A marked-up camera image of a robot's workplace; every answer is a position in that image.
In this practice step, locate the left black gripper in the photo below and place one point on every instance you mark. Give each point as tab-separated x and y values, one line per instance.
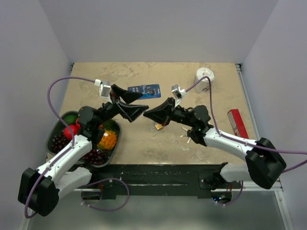
131	111

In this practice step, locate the white paper roll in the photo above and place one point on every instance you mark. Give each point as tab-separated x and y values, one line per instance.
203	86

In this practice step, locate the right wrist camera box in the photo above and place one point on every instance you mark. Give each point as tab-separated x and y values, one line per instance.
178	94

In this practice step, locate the green lime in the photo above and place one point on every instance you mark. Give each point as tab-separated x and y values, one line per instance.
70	119

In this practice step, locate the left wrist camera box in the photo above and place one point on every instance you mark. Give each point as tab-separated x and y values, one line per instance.
104	88

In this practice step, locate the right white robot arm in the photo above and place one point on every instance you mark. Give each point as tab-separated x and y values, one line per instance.
264	164

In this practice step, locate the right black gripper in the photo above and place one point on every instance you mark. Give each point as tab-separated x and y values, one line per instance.
161	114

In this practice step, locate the bunch of black keys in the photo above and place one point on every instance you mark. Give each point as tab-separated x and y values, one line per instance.
186	135

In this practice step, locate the orange spiky fruit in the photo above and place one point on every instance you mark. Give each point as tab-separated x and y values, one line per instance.
108	141

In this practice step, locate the red box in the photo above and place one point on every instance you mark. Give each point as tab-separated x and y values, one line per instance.
237	123

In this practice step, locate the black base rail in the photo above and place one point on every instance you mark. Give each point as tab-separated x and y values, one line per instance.
161	180

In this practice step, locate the dark green fruit tray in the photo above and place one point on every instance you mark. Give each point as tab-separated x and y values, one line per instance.
59	127

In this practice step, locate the blue blister card package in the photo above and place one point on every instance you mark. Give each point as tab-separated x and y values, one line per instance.
151	91

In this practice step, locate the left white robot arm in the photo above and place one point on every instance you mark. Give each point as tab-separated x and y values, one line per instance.
41	189

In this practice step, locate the purple grapes bunch front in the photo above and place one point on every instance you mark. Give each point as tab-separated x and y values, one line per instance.
96	157

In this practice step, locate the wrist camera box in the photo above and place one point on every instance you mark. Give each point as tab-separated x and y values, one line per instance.
104	88
178	94

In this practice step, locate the brass padlock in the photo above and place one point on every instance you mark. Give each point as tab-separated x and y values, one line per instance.
158	126

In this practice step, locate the red apple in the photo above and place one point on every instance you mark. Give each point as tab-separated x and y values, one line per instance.
77	123
70	132

